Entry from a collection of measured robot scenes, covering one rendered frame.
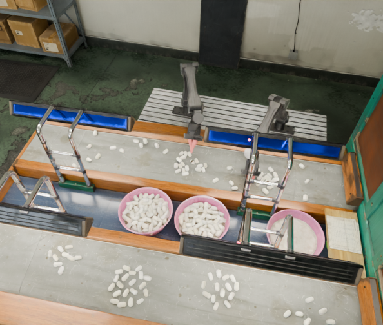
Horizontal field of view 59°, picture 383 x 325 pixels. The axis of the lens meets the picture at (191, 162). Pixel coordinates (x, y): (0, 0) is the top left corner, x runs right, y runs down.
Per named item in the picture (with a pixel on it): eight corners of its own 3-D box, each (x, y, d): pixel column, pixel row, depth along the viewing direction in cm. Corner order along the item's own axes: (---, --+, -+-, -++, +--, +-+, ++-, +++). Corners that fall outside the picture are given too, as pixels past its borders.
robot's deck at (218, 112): (154, 91, 245) (153, 87, 242) (325, 120, 227) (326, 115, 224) (104, 191, 189) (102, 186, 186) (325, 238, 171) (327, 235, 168)
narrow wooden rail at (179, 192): (24, 170, 195) (16, 158, 187) (348, 221, 175) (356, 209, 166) (19, 177, 192) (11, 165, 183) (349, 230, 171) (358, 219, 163)
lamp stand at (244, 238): (231, 253, 161) (243, 201, 127) (274, 260, 159) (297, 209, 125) (227, 293, 149) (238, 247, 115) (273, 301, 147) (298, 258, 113)
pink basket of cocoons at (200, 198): (171, 209, 176) (170, 199, 169) (220, 202, 180) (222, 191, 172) (179, 257, 160) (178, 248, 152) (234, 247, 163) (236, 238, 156)
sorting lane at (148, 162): (43, 126, 209) (42, 124, 207) (347, 168, 189) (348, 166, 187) (19, 163, 190) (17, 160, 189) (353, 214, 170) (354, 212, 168)
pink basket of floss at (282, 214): (251, 235, 167) (255, 225, 160) (292, 210, 176) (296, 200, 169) (288, 280, 153) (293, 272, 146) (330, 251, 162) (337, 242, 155)
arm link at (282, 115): (284, 124, 207) (282, 108, 177) (274, 120, 210) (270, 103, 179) (288, 115, 208) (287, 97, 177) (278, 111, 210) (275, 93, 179)
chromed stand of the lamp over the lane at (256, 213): (239, 186, 186) (251, 128, 152) (276, 191, 184) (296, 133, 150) (236, 215, 174) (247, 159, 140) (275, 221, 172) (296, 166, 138)
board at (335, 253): (324, 209, 167) (325, 207, 166) (356, 213, 165) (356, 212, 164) (329, 273, 146) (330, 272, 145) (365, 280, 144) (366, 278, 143)
